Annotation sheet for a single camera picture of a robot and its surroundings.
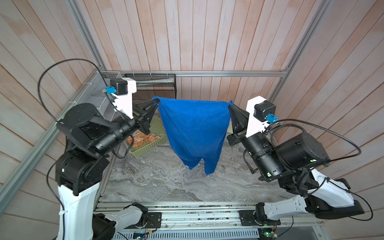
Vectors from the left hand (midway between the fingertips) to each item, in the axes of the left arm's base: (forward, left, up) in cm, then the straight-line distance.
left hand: (158, 105), depth 43 cm
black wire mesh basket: (+46, +14, -24) cm, 53 cm away
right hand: (-2, -21, +1) cm, 21 cm away
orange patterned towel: (+26, +25, -53) cm, 64 cm away
